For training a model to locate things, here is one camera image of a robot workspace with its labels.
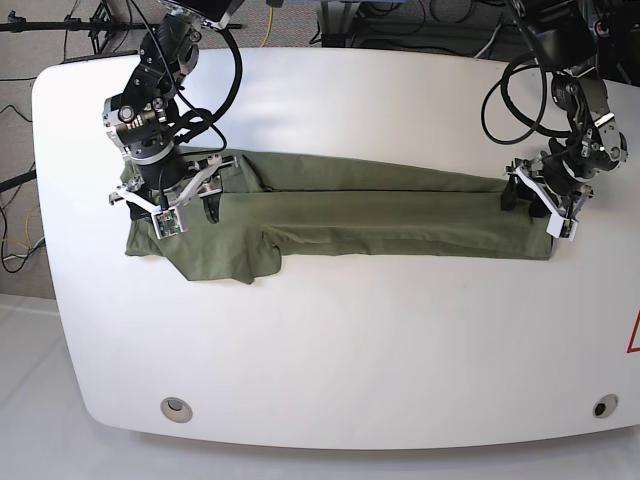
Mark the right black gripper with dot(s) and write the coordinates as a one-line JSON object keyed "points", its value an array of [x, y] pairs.
{"points": [[165, 171]]}

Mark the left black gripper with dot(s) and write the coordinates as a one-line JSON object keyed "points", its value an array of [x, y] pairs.
{"points": [[565, 188]]}

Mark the olive green T-shirt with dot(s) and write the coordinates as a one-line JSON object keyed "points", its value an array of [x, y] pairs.
{"points": [[273, 205]]}

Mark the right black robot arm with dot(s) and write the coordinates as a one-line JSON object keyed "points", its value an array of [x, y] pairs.
{"points": [[145, 124]]}

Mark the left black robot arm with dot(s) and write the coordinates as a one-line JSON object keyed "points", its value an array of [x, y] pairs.
{"points": [[562, 47]]}

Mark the black tripod stand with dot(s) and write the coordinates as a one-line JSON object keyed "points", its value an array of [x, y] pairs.
{"points": [[105, 32]]}

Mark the left table grommet hole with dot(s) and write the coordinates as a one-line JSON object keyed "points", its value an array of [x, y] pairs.
{"points": [[176, 410]]}

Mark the table grommet hole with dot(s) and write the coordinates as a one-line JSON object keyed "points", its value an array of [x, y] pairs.
{"points": [[605, 406], [176, 410]]}

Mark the right table grommet hole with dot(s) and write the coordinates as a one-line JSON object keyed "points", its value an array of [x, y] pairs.
{"points": [[605, 406]]}

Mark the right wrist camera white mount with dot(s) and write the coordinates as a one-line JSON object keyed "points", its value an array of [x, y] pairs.
{"points": [[168, 208]]}

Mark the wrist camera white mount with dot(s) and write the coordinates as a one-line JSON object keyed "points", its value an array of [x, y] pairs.
{"points": [[562, 224], [168, 208]]}

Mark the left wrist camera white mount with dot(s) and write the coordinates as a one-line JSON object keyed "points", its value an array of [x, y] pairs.
{"points": [[562, 224]]}

